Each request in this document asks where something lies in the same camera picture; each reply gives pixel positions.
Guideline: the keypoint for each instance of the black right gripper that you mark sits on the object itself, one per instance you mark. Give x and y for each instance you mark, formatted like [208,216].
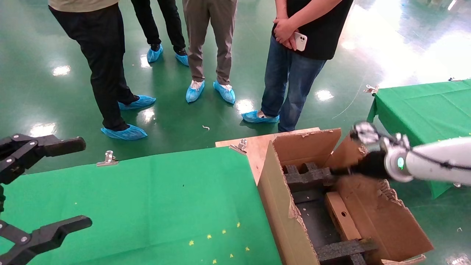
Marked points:
[371,165]

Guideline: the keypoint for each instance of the notched black foam block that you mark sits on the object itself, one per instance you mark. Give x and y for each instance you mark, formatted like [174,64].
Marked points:
[307,176]

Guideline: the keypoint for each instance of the bystander left hand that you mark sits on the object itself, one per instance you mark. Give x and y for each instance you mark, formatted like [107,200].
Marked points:
[285,28]

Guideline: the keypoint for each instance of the silver camera mounting bracket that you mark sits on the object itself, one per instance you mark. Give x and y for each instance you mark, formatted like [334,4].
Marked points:
[395,141]

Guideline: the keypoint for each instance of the person in khaki trousers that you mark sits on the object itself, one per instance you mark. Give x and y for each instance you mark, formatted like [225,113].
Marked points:
[209,36]

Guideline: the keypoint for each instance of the bystander right hand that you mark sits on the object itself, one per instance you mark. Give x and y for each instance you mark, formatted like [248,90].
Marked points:
[291,44]

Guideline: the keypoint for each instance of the small cardboard box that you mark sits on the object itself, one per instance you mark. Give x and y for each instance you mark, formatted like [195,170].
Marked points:
[344,219]

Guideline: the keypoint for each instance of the bystander right forearm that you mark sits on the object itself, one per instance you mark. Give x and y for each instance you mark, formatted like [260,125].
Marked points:
[281,9]

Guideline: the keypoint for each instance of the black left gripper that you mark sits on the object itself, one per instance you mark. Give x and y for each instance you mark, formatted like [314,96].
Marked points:
[2,200]

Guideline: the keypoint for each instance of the black foam bar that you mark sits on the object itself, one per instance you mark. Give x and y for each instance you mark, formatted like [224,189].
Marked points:
[342,250]

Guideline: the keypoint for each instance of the bystander left forearm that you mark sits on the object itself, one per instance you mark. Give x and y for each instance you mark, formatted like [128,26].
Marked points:
[320,10]

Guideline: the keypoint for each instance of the person in blue jeans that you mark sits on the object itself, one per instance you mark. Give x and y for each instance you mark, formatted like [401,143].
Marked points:
[290,81]

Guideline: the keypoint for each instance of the large open cardboard carton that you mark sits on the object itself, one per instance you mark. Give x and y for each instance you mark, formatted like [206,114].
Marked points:
[386,221]

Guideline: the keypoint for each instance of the green cloth on side table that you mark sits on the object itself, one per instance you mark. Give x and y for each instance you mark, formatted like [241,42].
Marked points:
[423,110]

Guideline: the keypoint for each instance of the black foam carton lining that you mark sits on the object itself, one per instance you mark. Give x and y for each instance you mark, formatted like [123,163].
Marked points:
[316,224]

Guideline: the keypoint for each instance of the large green table cloth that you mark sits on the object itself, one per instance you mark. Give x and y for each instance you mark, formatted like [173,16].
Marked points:
[140,198]

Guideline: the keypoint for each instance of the person in tan shirt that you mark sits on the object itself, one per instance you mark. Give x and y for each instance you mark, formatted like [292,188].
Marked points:
[103,55]

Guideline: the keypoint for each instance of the white smartphone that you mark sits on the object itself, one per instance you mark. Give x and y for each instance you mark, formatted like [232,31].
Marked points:
[300,41]

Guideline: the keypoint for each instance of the person in slim black trousers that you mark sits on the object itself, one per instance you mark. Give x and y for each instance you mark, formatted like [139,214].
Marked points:
[162,22]

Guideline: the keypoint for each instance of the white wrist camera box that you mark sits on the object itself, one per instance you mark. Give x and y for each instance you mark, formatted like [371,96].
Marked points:
[364,133]

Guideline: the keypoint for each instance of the blue shoe cover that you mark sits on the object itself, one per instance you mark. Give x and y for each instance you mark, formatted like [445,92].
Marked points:
[125,133]
[141,102]
[183,59]
[225,92]
[154,54]
[257,117]
[194,92]

